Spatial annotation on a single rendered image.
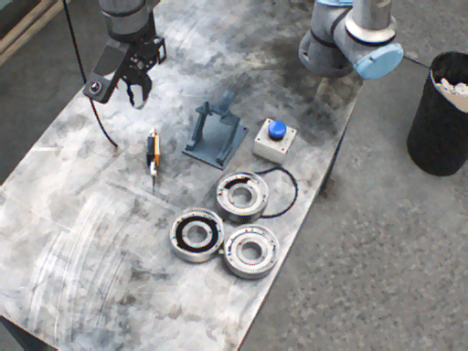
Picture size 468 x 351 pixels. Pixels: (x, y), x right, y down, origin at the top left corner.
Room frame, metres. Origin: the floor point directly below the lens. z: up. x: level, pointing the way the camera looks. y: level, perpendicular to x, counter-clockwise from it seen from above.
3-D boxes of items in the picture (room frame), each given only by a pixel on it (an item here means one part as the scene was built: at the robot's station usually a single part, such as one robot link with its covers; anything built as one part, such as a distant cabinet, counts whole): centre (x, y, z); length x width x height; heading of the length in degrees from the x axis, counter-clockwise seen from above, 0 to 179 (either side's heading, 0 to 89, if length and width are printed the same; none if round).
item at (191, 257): (0.54, -0.01, 0.82); 0.10 x 0.10 x 0.04
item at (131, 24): (0.74, 0.12, 1.19); 0.08 x 0.08 x 0.05
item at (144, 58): (0.75, 0.11, 1.11); 0.09 x 0.08 x 0.12; 148
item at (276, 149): (0.77, -0.17, 0.82); 0.08 x 0.07 x 0.05; 153
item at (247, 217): (0.63, -0.10, 0.82); 0.10 x 0.10 x 0.04
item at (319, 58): (1.07, -0.33, 0.85); 0.15 x 0.15 x 0.10
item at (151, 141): (0.71, 0.09, 0.82); 0.17 x 0.02 x 0.04; 3
